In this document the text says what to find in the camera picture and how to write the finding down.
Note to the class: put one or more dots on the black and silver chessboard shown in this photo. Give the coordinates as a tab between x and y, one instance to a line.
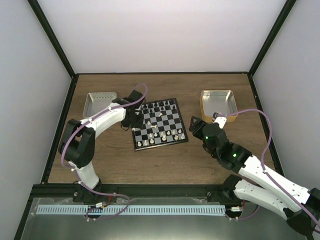
159	125

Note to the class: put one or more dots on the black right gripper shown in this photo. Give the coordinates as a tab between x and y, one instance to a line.
199	126

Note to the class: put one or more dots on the black frame post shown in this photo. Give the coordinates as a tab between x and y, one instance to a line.
276	27
42	19

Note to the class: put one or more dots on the black frame post right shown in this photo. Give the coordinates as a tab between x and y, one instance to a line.
276	27

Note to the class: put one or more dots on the pink metal tin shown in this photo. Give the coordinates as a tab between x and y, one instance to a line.
96	102

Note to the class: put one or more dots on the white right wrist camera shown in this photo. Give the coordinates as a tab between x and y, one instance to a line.
219	119

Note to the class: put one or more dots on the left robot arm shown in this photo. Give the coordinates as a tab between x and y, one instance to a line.
77	145

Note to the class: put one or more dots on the row of black chess pieces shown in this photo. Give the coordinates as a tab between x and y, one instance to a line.
166	107

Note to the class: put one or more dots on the yellow metal tin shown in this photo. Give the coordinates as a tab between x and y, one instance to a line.
216	101

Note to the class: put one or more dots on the black frame post left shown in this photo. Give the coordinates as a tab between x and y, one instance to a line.
42	19

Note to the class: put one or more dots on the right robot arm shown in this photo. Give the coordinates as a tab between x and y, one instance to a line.
254	182

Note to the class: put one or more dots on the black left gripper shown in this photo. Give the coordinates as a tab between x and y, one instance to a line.
138	124

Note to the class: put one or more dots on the light blue slotted cable duct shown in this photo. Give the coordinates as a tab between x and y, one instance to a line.
133	210

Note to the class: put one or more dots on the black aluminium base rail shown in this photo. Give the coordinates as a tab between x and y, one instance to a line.
209	192

